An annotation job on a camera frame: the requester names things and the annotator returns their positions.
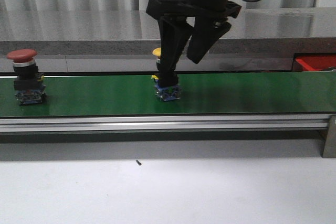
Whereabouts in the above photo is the aluminium conveyor frame rail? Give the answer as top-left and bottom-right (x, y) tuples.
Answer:
(1, 114), (331, 133)

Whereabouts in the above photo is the red plastic tray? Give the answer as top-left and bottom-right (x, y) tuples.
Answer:
(295, 56), (335, 71)

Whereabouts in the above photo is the grey stone slab left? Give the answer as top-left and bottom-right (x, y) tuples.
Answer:
(1, 10), (160, 55)

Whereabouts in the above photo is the grey stone slab right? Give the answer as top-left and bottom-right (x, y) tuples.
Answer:
(209, 7), (335, 54)

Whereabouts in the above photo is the yellow mushroom push button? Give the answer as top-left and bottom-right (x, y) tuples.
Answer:
(151, 47), (182, 102)

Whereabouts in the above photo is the steel conveyor support bracket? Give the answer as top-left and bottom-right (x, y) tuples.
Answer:
(322, 115), (336, 158)

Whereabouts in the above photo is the grey stone slab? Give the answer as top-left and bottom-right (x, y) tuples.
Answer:
(1, 10), (160, 55)
(209, 7), (335, 54)

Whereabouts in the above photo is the red mushroom push button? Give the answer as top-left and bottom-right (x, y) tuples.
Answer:
(7, 49), (46, 105)

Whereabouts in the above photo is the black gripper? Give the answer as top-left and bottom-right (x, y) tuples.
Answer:
(146, 0), (242, 87)

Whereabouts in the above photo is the green conveyor belt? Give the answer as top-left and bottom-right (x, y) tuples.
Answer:
(1, 71), (335, 117)

